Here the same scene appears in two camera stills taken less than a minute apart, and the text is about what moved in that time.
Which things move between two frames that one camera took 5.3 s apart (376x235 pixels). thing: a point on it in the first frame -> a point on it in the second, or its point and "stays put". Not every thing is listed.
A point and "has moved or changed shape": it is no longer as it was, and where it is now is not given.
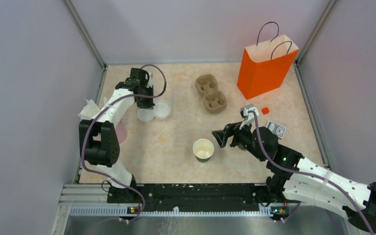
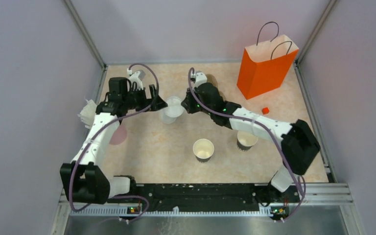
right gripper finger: [222, 135] -> [190, 103]
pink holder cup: [121, 131] stays put
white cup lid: [162, 109] has moved or changed shape
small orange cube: [265, 110] stays put
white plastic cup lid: [145, 115] -> [175, 108]
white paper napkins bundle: [89, 110] stays put
